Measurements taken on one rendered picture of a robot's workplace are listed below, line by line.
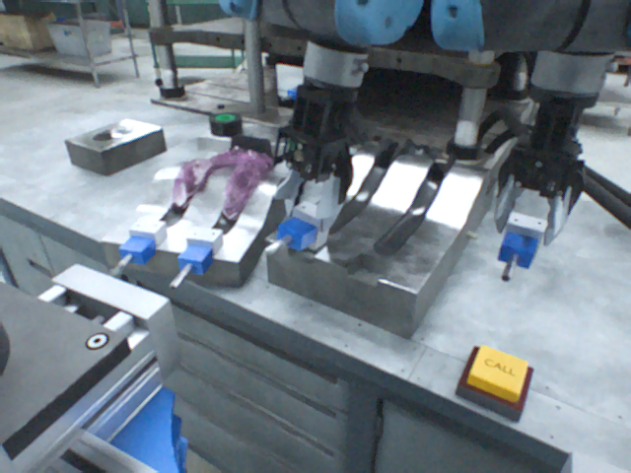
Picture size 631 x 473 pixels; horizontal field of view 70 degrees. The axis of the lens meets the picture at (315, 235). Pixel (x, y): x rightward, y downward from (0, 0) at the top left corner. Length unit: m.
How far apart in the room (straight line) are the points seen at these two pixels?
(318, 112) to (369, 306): 0.29
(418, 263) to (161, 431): 0.41
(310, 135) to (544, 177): 0.28
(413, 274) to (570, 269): 0.36
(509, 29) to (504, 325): 0.47
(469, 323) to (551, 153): 0.29
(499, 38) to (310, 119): 0.25
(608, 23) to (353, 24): 0.21
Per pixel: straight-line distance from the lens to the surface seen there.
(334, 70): 0.56
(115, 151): 1.26
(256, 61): 1.64
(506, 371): 0.64
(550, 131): 0.58
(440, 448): 0.83
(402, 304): 0.66
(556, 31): 0.45
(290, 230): 0.65
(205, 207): 0.90
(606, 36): 0.47
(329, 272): 0.69
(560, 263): 0.94
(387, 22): 0.39
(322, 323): 0.71
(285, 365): 0.89
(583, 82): 0.58
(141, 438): 0.49
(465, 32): 0.42
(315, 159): 0.57
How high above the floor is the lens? 1.29
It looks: 33 degrees down
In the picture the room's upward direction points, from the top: straight up
